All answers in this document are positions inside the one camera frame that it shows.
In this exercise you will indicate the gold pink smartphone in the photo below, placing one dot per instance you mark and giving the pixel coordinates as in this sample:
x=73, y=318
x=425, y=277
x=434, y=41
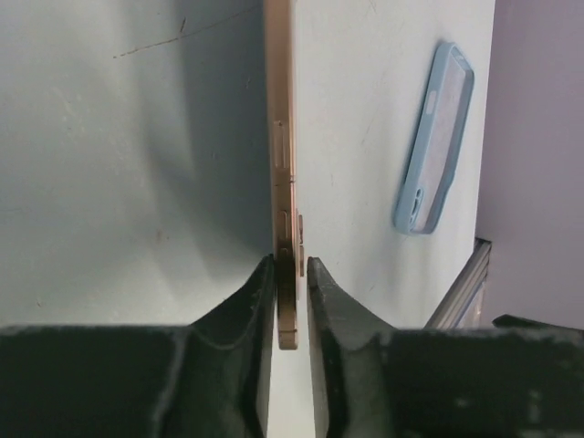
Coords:
x=287, y=222

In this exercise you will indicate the right aluminium side rail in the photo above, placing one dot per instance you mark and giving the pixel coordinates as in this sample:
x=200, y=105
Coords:
x=461, y=307

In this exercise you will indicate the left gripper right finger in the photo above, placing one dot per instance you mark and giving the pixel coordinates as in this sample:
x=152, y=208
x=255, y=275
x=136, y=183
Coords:
x=371, y=379

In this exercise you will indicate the phone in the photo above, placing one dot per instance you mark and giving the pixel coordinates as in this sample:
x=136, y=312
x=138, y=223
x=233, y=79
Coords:
x=437, y=143

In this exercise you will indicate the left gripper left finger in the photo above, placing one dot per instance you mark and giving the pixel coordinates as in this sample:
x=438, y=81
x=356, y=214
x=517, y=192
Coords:
x=209, y=378

